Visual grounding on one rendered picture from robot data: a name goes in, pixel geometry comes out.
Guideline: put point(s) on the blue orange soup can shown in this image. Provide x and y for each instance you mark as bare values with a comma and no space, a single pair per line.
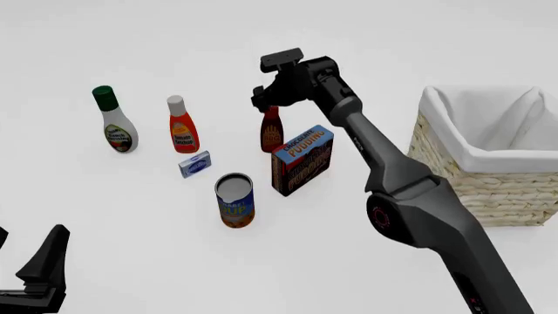
235,204

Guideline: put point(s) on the white ranch dressing bottle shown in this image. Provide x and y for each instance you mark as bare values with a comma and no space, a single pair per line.
117,127

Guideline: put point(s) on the woven wicker basket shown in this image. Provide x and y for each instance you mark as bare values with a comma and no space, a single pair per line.
497,196

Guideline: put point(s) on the white cloth basket liner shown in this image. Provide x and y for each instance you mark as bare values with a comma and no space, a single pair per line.
479,114

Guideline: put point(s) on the dark red bbq sauce bottle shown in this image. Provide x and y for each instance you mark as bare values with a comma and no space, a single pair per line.
272,132

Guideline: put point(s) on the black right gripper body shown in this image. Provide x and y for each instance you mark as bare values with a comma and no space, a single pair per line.
279,93

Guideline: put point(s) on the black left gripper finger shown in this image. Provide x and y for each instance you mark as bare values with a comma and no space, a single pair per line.
2,237
45,258

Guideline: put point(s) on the small blue cream cheese box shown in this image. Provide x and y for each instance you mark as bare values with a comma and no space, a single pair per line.
195,164

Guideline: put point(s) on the chocolate pudding box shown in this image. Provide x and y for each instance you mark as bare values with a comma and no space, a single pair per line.
301,163

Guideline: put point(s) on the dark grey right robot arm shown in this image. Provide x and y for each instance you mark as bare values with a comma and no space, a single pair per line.
418,202

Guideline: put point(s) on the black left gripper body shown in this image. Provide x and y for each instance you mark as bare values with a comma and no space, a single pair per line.
35,299

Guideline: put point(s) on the red tomato ketchup bottle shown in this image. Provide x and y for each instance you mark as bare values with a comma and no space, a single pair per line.
184,131

